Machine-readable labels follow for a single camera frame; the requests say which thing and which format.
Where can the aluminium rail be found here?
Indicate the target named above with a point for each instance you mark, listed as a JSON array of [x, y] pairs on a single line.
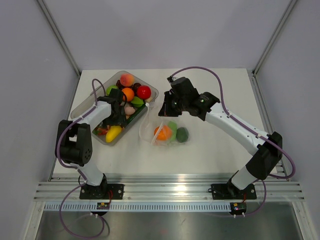
[[167, 188]]

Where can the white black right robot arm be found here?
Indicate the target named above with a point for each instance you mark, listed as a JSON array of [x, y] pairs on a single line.
[[262, 146]]

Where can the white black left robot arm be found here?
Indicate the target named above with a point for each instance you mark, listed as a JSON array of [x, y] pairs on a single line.
[[74, 147]]

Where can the toy peach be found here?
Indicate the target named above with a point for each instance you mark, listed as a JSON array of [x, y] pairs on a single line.
[[127, 79]]

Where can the dark toy grapes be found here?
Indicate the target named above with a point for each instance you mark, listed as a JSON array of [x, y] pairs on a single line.
[[134, 87]]

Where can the orange toy orange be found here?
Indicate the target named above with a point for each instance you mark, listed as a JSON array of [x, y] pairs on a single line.
[[128, 94], [164, 134]]

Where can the pink toy egg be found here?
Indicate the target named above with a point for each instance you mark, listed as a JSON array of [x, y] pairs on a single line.
[[129, 110]]

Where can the green toy lime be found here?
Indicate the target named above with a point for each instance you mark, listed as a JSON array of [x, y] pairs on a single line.
[[137, 102]]

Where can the clear zip top bag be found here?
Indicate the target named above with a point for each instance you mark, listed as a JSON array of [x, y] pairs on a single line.
[[152, 121]]

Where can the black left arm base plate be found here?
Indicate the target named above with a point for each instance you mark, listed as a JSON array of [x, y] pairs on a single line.
[[102, 192]]

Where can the dark green toy avocado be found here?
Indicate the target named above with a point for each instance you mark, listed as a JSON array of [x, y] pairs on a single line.
[[182, 135]]

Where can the clear plastic food tray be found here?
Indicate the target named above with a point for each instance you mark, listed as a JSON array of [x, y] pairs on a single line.
[[101, 91]]

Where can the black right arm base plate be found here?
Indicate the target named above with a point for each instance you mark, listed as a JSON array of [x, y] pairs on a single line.
[[226, 191]]

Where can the green toy apple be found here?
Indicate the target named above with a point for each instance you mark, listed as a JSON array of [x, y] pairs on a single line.
[[109, 88]]

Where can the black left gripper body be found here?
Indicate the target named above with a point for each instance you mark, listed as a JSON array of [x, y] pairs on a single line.
[[117, 119]]

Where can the bright red toy tomato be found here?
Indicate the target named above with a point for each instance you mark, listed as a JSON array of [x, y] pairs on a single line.
[[143, 92]]

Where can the white slotted cable duct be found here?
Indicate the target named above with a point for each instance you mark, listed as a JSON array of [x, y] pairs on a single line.
[[117, 206]]

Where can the yellow toy mango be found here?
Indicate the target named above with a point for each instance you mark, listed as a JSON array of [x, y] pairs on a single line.
[[112, 133]]

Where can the light green toy starfruit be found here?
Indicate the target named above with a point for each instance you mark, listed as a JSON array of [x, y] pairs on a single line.
[[173, 127]]

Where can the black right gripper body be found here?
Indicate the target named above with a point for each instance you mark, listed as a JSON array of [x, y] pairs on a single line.
[[173, 107]]

